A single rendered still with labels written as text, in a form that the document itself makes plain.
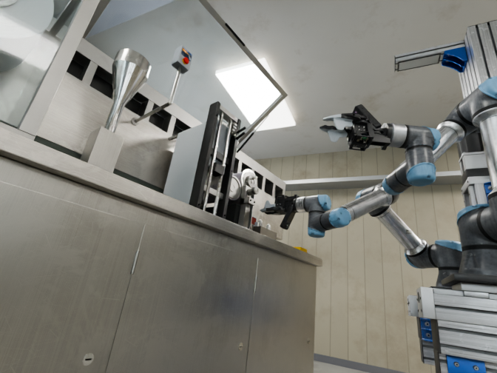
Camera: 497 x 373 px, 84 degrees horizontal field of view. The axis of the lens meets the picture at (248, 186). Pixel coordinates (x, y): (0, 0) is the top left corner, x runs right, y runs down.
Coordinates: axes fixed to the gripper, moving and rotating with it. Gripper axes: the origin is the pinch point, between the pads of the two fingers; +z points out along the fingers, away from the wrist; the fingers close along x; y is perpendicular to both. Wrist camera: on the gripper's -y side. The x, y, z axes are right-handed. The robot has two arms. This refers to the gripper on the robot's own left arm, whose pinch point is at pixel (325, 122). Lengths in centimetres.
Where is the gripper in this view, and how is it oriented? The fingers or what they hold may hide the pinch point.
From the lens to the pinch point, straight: 96.3
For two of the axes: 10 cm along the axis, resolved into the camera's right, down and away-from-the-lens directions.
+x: -0.4, 4.9, 8.7
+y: -1.2, 8.7, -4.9
